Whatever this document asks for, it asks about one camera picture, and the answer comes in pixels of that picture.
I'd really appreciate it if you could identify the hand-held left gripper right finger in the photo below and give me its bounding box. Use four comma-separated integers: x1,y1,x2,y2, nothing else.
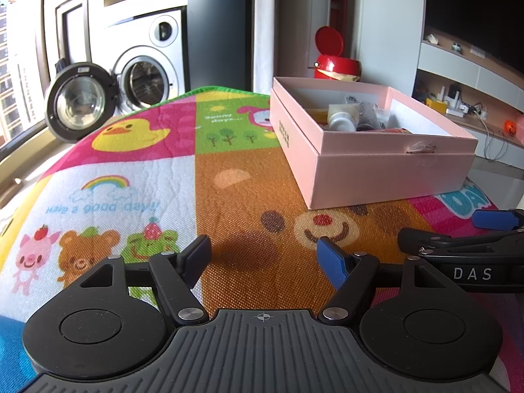
317,236,440,323

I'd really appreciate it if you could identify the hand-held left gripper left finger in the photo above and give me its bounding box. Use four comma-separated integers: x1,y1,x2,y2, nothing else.
80,235,212,325

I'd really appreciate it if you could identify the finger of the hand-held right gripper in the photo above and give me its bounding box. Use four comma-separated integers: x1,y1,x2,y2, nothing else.
471,209,524,230
398,228,524,259

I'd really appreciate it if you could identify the pink cardboard box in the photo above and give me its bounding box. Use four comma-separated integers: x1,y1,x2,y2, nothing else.
270,76,479,210

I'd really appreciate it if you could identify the colourful cartoon printed mat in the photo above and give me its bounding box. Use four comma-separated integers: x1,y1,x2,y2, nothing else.
0,86,502,377

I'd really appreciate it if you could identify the dark small container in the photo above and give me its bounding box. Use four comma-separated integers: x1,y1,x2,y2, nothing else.
356,103,389,132

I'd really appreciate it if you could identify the grey television cabinet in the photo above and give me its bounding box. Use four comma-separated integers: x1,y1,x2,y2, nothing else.
411,0,524,168

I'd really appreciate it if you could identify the red trash bin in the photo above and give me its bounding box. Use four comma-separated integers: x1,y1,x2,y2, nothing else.
313,26,362,83

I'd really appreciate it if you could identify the silver washing machine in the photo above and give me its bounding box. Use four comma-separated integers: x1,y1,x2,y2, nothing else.
44,6,189,144

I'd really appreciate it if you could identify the black television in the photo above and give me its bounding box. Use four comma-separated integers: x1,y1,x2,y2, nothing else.
426,0,524,68

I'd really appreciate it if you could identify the white standing air conditioner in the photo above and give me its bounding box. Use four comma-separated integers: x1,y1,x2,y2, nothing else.
278,0,334,78

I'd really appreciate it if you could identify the black door frame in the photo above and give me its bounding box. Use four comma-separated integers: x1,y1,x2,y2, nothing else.
186,0,254,93

